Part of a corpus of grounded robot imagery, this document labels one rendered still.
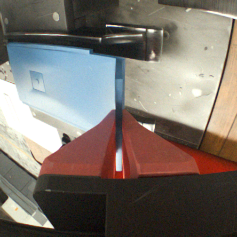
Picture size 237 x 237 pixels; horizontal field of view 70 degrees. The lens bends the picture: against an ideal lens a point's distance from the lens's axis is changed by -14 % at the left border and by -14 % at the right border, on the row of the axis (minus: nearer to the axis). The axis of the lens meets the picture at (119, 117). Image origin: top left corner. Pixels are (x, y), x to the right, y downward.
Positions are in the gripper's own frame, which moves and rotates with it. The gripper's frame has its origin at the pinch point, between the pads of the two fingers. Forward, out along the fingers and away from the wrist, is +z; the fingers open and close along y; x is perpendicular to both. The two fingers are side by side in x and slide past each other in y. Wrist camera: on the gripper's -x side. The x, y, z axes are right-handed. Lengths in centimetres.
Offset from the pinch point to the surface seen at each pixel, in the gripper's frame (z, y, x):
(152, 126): 2.7, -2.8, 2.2
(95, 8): 8.8, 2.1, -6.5
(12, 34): 8.7, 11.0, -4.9
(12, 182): 260, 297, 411
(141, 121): 3.1, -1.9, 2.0
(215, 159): 6.4, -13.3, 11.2
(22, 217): 165, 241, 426
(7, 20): 9.6, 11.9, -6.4
